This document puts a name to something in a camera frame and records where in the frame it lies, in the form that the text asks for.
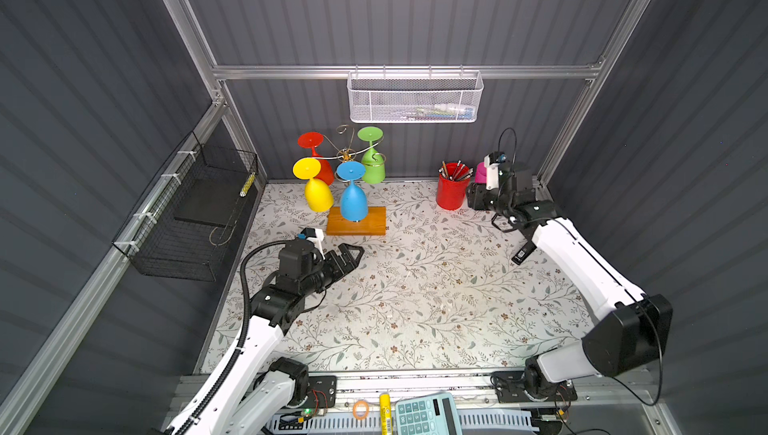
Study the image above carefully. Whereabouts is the orange rubber band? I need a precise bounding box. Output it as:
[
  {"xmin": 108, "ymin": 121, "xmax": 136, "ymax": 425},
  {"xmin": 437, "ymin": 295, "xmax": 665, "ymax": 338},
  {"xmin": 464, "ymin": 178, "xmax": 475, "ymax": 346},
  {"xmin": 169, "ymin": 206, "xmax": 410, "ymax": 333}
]
[{"xmin": 352, "ymin": 400, "xmax": 370, "ymax": 421}]

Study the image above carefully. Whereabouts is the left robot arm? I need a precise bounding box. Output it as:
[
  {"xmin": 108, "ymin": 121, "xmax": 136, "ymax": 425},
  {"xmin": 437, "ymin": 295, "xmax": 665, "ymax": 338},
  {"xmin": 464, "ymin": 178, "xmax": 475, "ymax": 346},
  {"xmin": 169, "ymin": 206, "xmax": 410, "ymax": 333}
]
[{"xmin": 164, "ymin": 228, "xmax": 365, "ymax": 434}]

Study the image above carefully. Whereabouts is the yellow glue stick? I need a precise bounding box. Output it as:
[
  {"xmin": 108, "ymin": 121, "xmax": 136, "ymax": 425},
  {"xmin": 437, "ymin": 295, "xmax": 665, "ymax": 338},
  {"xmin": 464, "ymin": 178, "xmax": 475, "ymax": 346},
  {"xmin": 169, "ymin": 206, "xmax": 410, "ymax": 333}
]
[{"xmin": 379, "ymin": 393, "xmax": 393, "ymax": 435}]

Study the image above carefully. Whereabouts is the blue wine glass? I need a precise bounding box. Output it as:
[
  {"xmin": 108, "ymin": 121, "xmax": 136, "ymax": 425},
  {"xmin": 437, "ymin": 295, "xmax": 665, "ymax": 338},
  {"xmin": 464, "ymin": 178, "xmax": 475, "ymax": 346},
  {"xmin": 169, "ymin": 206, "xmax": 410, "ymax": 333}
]
[{"xmin": 336, "ymin": 161, "xmax": 368, "ymax": 222}]

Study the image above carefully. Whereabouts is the yellow wine glass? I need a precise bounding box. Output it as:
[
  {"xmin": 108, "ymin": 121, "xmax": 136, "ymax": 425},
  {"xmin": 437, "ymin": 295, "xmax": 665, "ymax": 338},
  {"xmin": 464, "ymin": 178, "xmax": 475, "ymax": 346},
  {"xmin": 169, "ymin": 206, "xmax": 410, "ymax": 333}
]
[{"xmin": 293, "ymin": 157, "xmax": 334, "ymax": 213}]

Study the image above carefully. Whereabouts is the pink wine glass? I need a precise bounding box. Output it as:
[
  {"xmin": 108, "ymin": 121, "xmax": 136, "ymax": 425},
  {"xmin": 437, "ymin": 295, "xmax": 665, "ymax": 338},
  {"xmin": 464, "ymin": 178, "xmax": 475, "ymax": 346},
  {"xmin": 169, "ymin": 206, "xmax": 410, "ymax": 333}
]
[{"xmin": 474, "ymin": 162, "xmax": 487, "ymax": 185}]

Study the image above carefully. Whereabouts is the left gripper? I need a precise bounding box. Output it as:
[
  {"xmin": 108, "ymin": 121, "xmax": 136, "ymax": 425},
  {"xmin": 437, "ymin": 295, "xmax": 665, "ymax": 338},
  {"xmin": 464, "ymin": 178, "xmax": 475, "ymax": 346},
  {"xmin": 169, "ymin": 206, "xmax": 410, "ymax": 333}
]
[{"xmin": 299, "ymin": 243, "xmax": 361, "ymax": 300}]

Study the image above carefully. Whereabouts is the black stapler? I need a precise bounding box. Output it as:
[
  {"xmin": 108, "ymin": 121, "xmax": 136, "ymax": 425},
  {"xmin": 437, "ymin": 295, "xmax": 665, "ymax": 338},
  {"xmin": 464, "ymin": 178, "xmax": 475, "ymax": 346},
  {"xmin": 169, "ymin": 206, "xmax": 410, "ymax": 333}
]
[{"xmin": 511, "ymin": 241, "xmax": 536, "ymax": 265}]

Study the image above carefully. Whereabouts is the white wire mesh basket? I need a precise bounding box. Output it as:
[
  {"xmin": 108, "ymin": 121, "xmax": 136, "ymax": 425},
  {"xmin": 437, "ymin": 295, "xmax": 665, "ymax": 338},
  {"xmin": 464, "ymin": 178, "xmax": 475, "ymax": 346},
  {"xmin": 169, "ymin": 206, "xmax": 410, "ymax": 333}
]
[{"xmin": 346, "ymin": 70, "xmax": 484, "ymax": 124}]

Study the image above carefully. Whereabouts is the red pen cup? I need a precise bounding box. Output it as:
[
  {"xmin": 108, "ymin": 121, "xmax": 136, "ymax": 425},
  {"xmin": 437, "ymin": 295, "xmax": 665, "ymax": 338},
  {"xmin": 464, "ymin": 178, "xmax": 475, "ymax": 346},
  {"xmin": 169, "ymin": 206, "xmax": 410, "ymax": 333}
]
[{"xmin": 436, "ymin": 160, "xmax": 473, "ymax": 211}]

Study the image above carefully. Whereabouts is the red-orange wine glass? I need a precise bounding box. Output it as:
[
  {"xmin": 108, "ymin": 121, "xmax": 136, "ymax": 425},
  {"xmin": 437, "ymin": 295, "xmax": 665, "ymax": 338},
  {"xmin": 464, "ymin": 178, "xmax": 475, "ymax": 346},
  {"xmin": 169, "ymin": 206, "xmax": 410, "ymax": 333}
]
[{"xmin": 297, "ymin": 132, "xmax": 335, "ymax": 186}]

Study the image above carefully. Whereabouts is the calculator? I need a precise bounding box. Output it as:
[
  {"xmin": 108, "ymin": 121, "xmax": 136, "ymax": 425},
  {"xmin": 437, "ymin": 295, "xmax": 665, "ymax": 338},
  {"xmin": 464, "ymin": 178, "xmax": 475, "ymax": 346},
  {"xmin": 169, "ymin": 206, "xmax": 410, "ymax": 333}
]
[{"xmin": 393, "ymin": 392, "xmax": 463, "ymax": 435}]

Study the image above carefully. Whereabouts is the green wine glass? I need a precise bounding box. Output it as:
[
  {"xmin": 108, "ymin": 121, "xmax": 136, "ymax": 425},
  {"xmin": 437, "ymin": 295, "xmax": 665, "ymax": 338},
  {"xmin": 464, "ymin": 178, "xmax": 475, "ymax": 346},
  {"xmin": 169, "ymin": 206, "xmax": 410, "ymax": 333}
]
[{"xmin": 358, "ymin": 126, "xmax": 386, "ymax": 185}]

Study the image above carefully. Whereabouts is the gold rack with wooden base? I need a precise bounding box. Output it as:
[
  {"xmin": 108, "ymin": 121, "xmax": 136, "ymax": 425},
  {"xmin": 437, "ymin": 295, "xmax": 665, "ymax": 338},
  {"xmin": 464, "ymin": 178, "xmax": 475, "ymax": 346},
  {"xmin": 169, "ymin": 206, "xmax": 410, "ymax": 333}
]
[{"xmin": 322, "ymin": 124, "xmax": 386, "ymax": 236}]

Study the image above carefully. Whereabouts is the black wire basket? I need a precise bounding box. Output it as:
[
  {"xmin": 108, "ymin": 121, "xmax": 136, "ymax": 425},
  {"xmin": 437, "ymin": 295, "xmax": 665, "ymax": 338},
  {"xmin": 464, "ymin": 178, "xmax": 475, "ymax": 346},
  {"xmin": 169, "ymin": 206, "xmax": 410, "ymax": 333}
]
[{"xmin": 113, "ymin": 137, "xmax": 259, "ymax": 282}]

